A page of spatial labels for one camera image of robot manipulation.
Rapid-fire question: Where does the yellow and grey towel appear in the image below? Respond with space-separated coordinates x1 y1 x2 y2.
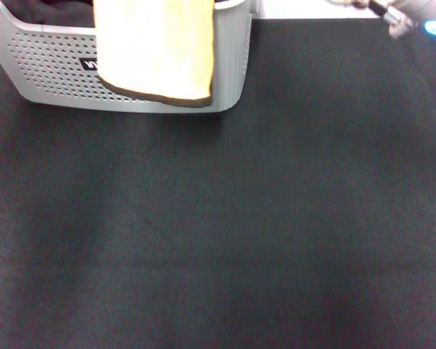
92 0 216 108

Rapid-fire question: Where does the black cloth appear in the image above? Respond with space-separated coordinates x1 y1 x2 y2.
1 0 96 29

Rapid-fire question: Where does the black tablecloth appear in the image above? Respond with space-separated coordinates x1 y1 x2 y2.
0 17 436 349

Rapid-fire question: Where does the grey perforated plastic storage box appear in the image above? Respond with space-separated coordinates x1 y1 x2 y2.
0 0 254 114

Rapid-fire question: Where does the right arm cable with plug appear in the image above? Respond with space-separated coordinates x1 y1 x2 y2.
326 0 404 26

